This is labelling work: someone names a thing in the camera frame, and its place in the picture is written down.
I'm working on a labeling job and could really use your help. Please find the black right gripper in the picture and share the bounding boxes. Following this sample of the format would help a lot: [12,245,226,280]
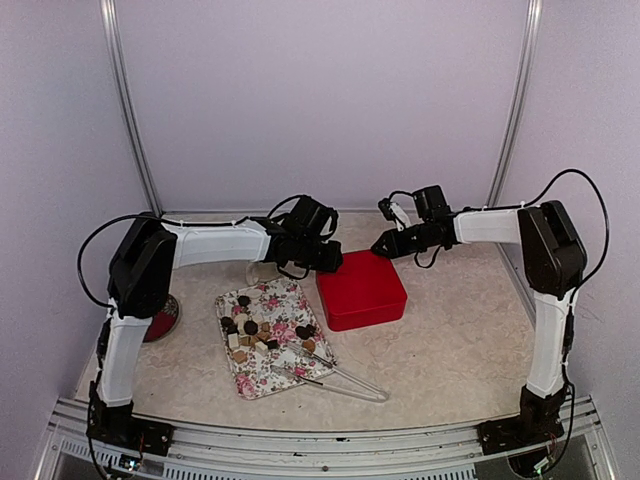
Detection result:
[372,221,441,259]

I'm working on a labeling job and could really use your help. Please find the metal tongs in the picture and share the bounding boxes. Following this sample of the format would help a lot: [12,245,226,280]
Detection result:
[270,343,390,404]

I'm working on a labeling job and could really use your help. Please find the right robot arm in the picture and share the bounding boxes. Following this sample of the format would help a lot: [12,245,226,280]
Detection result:
[371,199,587,455]

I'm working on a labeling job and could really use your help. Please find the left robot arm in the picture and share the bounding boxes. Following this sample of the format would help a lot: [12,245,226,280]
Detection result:
[86,197,342,456]

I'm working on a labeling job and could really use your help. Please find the dark round fluted chocolate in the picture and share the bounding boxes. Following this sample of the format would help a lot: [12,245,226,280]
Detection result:
[238,295,251,307]

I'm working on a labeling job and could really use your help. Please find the white ribbed ceramic mug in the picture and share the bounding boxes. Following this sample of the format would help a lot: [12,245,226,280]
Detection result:
[245,262,282,286]

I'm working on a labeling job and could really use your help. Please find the floral rectangular tray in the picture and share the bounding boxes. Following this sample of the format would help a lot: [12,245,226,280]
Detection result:
[214,278,335,400]

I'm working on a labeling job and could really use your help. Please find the red floral vase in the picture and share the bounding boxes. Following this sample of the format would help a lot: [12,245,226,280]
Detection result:
[143,294,181,343]

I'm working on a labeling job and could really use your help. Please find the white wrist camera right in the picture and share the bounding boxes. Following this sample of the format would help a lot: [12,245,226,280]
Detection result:
[378,198,411,231]

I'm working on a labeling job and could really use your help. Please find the aluminium front rail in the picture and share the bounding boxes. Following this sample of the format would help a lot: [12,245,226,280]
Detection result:
[31,397,622,479]

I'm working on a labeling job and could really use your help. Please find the right aluminium frame post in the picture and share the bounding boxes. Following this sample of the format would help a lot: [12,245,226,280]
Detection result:
[486,0,543,207]

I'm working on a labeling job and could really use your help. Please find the aluminium frame post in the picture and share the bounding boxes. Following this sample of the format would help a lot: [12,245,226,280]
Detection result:
[99,0,164,216]
[486,0,543,207]

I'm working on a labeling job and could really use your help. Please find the left aluminium frame post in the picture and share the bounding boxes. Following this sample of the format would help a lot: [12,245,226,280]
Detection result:
[99,0,164,216]

